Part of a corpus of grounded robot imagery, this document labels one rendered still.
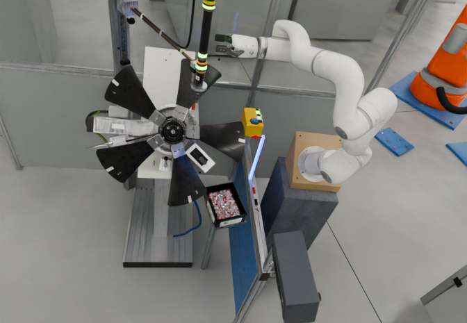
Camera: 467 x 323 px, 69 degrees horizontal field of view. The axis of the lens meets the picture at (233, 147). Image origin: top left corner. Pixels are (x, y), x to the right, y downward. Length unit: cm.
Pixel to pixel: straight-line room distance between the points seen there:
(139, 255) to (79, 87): 119
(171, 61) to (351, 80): 106
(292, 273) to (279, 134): 163
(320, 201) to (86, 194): 182
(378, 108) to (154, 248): 183
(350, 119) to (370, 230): 216
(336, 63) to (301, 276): 70
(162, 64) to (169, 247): 128
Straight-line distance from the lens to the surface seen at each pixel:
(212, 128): 168
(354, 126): 112
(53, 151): 294
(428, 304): 304
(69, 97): 255
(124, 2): 184
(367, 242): 311
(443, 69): 503
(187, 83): 166
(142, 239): 256
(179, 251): 251
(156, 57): 189
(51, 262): 266
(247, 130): 196
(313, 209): 194
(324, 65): 116
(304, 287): 122
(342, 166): 147
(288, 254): 127
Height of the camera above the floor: 229
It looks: 44 degrees down
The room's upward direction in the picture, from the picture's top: 14 degrees clockwise
